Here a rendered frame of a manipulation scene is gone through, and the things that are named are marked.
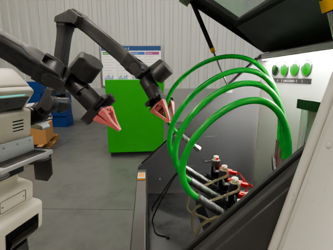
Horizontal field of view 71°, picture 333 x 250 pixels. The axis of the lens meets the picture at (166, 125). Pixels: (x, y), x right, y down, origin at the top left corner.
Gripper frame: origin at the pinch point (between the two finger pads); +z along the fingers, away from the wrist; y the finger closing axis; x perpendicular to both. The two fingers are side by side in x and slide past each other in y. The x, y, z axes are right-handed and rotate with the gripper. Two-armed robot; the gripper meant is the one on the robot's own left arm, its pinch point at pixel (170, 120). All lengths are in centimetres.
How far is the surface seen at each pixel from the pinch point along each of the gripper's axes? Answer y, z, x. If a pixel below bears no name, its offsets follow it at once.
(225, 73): -11.2, 6.2, -26.3
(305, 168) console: -26, 34, -29
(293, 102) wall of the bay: 21.4, 15.9, -32.4
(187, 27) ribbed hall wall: 496, -418, 61
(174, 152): -22.4, 17.4, -8.4
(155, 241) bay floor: -6.5, 31.9, 23.9
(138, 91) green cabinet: 213, -180, 136
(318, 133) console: -26, 31, -34
